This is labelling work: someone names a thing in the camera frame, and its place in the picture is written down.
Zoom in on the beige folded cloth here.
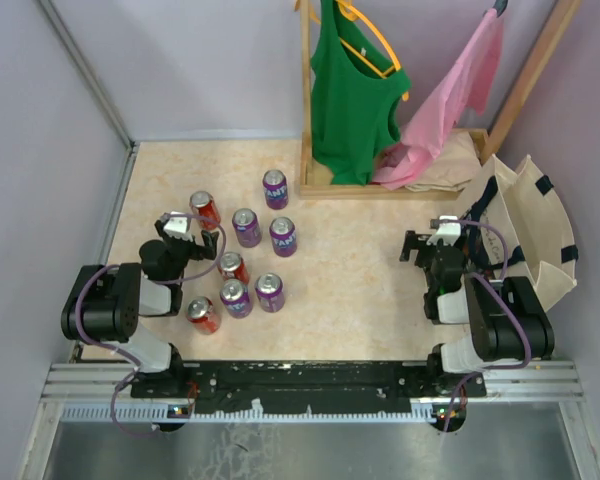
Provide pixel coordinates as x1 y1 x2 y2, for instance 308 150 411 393
406 130 481 192

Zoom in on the red coke can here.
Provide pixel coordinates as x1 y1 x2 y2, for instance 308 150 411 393
218 251 250 285
189 190 221 231
185 296 221 335

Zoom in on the purple Fanta can top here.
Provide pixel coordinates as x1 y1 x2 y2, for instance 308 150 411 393
262 169 289 210

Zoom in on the purple Fanta can lower right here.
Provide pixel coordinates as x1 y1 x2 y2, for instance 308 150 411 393
255 272 285 313

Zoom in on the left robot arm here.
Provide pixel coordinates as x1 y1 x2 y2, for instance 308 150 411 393
60 212 226 398

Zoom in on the purple Fanta can lower left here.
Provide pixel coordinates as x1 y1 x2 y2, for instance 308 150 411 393
220 278 253 318

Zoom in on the yellow clothes hanger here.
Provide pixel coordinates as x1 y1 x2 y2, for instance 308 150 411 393
336 1 404 79

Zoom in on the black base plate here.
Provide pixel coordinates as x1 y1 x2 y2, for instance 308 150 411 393
131 360 462 415

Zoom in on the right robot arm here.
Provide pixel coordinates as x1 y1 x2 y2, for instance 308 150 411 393
400 217 555 396

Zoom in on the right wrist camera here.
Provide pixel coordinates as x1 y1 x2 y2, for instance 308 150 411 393
426 215 462 246

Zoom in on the purple Fanta can middle right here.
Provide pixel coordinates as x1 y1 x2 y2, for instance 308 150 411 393
269 216 297 257

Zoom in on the purple fanta can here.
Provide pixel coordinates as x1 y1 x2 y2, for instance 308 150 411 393
255 272 285 313
269 216 297 257
232 208 262 248
220 278 253 318
262 169 289 210

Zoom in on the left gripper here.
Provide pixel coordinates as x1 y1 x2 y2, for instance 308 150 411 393
156 223 219 284

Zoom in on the wooden clothes rack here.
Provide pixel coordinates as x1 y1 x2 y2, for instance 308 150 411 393
294 0 580 201

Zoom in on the beige canvas tote bag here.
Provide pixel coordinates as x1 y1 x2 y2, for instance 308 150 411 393
452 155 579 311

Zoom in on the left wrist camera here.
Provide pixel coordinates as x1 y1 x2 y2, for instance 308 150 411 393
160 212 192 241

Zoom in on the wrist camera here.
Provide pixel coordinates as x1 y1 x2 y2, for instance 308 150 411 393
160 212 192 241
426 215 462 246

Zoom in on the green tank top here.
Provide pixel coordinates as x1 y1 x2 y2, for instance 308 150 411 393
310 1 411 185

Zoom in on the purple Fanta can middle left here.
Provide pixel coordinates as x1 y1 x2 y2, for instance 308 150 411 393
232 208 262 248

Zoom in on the pink shirt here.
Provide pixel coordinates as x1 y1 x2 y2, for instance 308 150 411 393
372 7 504 190

